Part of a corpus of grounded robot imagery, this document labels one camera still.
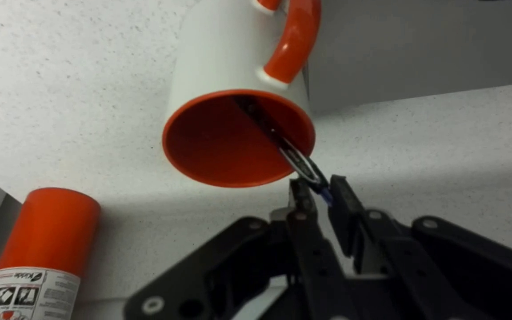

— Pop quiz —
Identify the orange spray can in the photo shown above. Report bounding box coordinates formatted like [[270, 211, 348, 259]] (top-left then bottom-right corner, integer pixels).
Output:
[[0, 186, 102, 320]]

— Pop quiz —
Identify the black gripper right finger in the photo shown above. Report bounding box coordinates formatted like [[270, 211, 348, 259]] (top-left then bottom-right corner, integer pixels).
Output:
[[326, 173, 512, 320]]

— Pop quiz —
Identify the white mug orange handle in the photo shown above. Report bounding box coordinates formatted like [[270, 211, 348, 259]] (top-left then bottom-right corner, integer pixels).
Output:
[[159, 0, 323, 189]]

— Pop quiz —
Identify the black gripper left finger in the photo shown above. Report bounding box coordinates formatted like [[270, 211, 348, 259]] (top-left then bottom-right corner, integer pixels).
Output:
[[122, 175, 366, 320]]

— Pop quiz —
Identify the grey closed laptop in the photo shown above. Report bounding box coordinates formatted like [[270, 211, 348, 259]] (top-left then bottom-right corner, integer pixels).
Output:
[[300, 0, 512, 115]]

